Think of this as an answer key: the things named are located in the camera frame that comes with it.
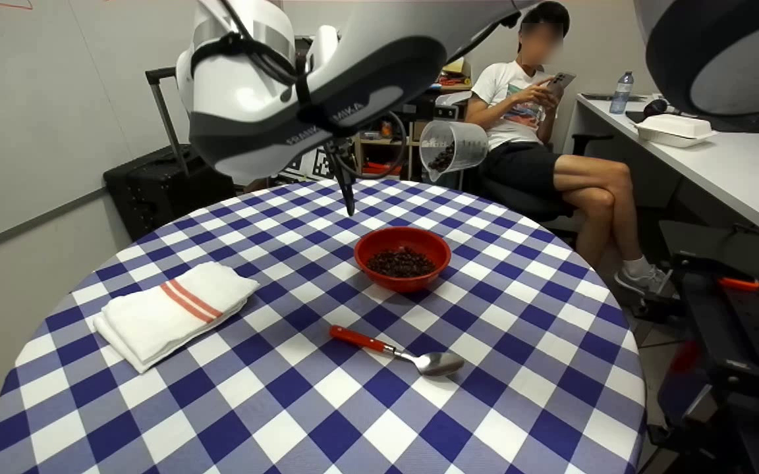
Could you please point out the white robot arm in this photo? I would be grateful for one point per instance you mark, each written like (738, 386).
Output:
(253, 105)

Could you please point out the white towel red stripes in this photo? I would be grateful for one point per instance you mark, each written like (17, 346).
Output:
(149, 325)

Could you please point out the seated person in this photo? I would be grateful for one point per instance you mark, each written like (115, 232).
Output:
(518, 105)

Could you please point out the orange bowl with beans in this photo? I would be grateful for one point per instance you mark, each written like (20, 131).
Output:
(402, 259)

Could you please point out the white takeout container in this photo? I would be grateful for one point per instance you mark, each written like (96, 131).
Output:
(675, 131)

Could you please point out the plastic water bottle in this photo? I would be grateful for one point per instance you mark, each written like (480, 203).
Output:
(623, 91)

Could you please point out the red handled metal spoon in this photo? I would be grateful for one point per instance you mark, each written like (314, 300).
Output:
(427, 364)

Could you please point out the white desk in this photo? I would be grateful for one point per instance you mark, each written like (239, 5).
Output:
(726, 168)

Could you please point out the blue white checkered tablecloth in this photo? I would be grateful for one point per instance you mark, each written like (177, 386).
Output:
(550, 380)

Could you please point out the black rolling suitcase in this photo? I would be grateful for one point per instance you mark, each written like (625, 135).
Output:
(165, 185)

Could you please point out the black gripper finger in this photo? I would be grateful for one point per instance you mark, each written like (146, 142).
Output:
(340, 173)

